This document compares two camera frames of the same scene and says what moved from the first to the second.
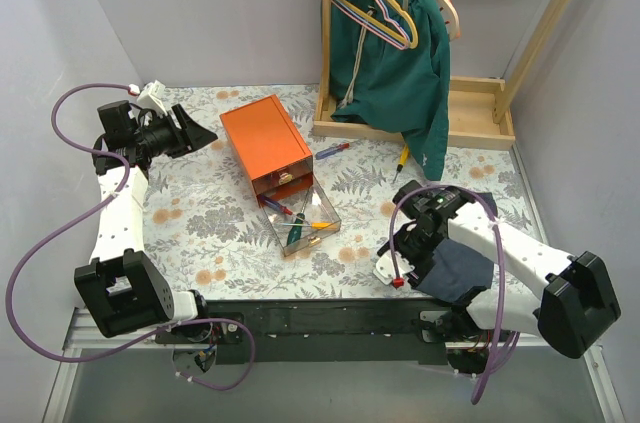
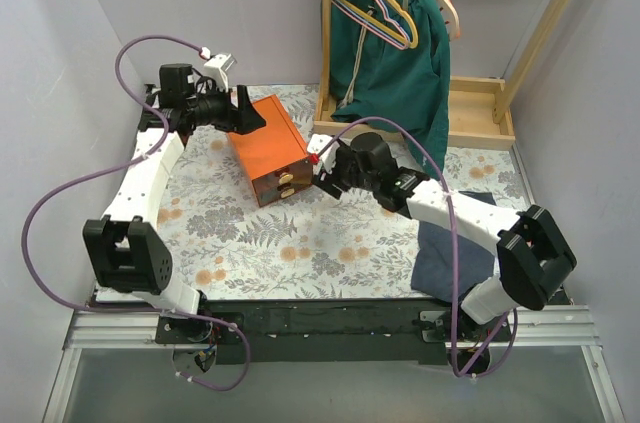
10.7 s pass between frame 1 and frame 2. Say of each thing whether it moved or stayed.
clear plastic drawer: moved
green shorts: stayed
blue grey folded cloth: stayed
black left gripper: moved
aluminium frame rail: stayed
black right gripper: moved
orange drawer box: stayed
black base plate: stayed
